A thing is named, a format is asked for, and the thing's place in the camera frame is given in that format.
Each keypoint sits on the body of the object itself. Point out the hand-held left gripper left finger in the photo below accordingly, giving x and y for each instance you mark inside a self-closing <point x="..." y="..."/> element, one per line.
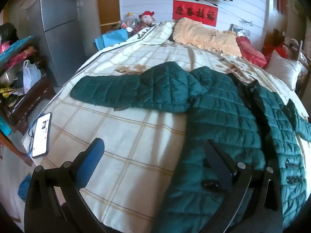
<point x="90" y="165"/>

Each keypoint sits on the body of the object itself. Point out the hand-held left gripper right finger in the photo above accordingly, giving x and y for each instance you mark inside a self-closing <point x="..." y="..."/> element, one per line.
<point x="218" y="167"/>

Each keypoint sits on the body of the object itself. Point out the plush toy with red hat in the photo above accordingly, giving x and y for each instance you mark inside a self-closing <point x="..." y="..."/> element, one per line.
<point x="146" y="19"/>

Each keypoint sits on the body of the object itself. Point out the red wall banner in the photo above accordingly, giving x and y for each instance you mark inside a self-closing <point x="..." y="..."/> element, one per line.
<point x="194" y="12"/>

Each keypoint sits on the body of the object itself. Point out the grey refrigerator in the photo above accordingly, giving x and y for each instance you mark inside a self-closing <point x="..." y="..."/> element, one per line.
<point x="60" y="29"/>

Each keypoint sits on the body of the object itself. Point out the blue cloth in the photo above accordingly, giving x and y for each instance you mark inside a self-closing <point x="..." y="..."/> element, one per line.
<point x="24" y="189"/>

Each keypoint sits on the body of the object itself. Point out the dark wooden cabinet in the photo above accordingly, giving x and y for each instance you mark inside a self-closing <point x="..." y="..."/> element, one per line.
<point x="31" y="102"/>

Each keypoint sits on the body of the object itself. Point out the wooden chair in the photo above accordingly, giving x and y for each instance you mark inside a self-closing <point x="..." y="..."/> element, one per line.
<point x="300" y="53"/>

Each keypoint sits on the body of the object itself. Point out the white pillow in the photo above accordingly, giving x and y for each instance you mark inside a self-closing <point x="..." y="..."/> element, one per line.
<point x="283" y="70"/>

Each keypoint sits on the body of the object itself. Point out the white plastic bag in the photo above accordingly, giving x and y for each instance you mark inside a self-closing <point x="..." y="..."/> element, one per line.
<point x="31" y="76"/>

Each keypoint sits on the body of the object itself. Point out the black smartphone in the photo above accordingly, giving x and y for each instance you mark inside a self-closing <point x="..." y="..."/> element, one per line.
<point x="41" y="136"/>

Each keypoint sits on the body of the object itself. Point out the metal basin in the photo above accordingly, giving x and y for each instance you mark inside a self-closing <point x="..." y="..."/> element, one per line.
<point x="9" y="76"/>

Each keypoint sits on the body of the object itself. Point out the red bag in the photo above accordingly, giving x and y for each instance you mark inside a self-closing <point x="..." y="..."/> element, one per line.
<point x="274" y="49"/>

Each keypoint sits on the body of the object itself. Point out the red frilled pillow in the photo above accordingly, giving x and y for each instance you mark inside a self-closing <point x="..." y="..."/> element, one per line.
<point x="251" y="52"/>

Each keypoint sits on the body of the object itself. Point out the framed photo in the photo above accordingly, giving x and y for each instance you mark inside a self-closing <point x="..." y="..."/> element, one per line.
<point x="240" y="30"/>

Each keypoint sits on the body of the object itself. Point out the bed with plaid floral quilt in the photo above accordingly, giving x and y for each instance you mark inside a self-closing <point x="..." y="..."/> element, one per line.
<point x="116" y="136"/>

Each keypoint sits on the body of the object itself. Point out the brown wooden door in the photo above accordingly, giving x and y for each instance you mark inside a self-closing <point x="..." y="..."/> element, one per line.
<point x="108" y="4"/>

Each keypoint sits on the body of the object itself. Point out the blue paper bag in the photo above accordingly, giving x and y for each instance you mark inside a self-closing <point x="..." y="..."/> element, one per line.
<point x="111" y="38"/>

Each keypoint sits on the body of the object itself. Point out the pink packet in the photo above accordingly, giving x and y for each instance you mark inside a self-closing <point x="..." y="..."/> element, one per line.
<point x="20" y="57"/>

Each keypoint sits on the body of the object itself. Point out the yellow frilled pillow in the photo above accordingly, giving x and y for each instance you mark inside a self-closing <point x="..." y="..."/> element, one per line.
<point x="206" y="37"/>

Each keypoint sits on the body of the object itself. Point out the green quilted jacket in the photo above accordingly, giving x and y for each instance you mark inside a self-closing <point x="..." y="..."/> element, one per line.
<point x="218" y="116"/>

